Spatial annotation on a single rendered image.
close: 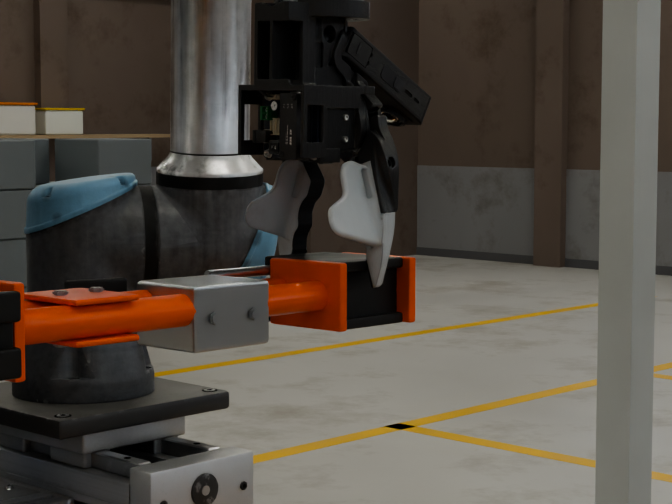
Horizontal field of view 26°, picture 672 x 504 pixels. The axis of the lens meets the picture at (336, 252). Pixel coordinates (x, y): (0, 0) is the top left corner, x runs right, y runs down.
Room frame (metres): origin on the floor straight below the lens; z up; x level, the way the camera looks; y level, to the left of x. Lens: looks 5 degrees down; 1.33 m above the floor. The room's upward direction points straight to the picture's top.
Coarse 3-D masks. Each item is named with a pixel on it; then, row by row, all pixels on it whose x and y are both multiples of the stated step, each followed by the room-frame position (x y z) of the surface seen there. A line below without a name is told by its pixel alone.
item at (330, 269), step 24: (288, 264) 1.08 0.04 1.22; (312, 264) 1.06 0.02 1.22; (336, 264) 1.04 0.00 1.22; (360, 264) 1.06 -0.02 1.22; (408, 264) 1.10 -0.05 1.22; (336, 288) 1.04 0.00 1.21; (360, 288) 1.07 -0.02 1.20; (384, 288) 1.09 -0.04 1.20; (408, 288) 1.09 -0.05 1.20; (312, 312) 1.06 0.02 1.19; (336, 312) 1.04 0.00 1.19; (360, 312) 1.07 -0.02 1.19; (384, 312) 1.09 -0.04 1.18; (408, 312) 1.09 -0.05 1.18
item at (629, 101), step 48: (624, 0) 4.19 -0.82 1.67; (624, 48) 4.19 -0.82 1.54; (624, 96) 4.19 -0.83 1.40; (624, 144) 4.18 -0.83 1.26; (624, 192) 4.18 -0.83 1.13; (624, 240) 4.18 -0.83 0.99; (624, 288) 4.18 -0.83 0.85; (624, 336) 4.18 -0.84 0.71; (624, 384) 4.17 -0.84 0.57; (624, 432) 4.17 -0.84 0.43; (624, 480) 4.17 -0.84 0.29
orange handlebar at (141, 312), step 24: (72, 288) 0.96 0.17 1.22; (96, 288) 0.93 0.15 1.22; (288, 288) 1.02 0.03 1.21; (312, 288) 1.04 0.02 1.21; (24, 312) 0.87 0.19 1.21; (48, 312) 0.88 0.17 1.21; (72, 312) 0.89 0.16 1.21; (96, 312) 0.90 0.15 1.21; (120, 312) 0.91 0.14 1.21; (144, 312) 0.93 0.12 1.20; (168, 312) 0.94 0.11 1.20; (192, 312) 0.95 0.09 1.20; (288, 312) 1.02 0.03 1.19; (48, 336) 0.87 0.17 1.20; (72, 336) 0.89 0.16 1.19; (96, 336) 0.91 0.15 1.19; (120, 336) 0.91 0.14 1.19
